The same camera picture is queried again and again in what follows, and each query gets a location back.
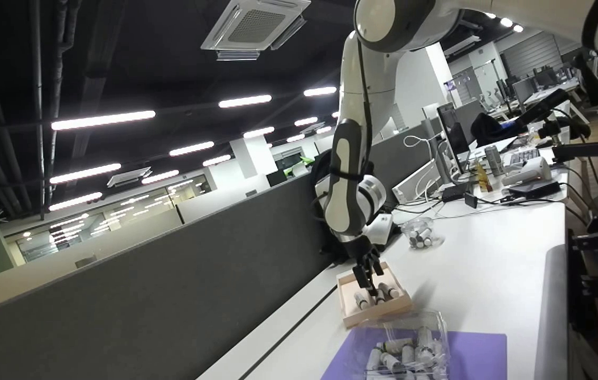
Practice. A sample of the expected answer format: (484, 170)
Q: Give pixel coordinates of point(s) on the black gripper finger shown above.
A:
(376, 274)
(363, 282)

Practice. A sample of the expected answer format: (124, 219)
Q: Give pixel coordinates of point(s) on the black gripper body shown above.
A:
(363, 256)

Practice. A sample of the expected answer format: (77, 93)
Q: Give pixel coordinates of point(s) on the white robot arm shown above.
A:
(366, 95)

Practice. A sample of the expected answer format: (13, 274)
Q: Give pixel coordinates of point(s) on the wooden compartment tray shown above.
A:
(360, 309)

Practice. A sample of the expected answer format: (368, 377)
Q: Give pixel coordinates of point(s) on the clear plastic container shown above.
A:
(417, 352)

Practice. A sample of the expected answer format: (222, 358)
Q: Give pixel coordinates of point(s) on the purple paper mat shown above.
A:
(472, 354)

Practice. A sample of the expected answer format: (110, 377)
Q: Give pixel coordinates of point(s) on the computer monitor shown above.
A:
(456, 125)

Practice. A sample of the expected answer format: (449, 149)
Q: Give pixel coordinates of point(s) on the grey office partition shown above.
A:
(174, 305)

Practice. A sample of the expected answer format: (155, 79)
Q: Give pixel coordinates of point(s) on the ceiling air conditioner unit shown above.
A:
(248, 27)

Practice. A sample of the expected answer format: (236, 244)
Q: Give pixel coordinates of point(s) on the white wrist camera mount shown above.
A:
(381, 231)

